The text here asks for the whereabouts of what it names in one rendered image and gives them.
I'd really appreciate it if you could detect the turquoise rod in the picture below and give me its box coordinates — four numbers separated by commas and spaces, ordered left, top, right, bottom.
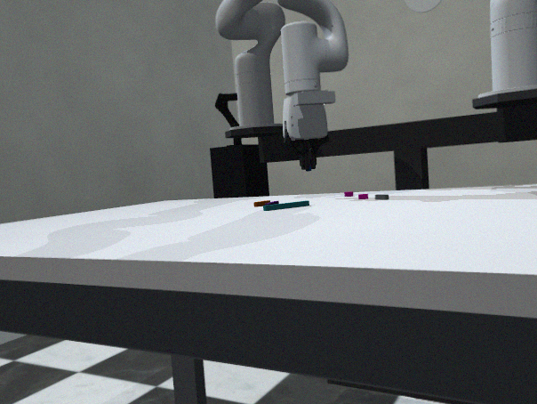
263, 200, 309, 211

